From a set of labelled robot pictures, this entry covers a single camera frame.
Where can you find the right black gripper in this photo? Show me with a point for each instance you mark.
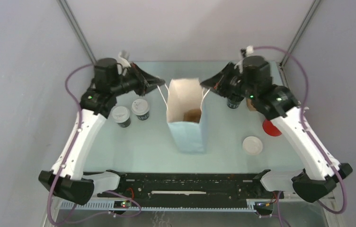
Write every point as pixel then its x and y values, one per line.
pixel 218 82

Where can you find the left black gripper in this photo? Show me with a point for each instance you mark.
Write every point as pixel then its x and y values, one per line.
pixel 145 82

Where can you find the black paper coffee cup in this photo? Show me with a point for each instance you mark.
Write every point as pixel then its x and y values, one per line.
pixel 140 107

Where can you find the light blue paper bag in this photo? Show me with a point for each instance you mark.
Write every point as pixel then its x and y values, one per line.
pixel 183 95

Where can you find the brown cardboard carrier piece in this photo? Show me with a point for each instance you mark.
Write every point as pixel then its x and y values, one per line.
pixel 193 115

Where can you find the red cup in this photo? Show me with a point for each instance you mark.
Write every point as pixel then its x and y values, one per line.
pixel 270 129

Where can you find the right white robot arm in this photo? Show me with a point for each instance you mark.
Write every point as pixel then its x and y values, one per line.
pixel 321 171

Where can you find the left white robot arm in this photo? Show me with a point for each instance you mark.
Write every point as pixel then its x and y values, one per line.
pixel 77 147

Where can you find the brown cardboard cup carrier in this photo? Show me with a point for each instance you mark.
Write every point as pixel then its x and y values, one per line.
pixel 250 106

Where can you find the white plastic lid on table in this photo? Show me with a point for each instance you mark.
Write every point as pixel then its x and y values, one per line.
pixel 252 145

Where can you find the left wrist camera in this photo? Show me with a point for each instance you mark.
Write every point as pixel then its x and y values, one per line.
pixel 124 59

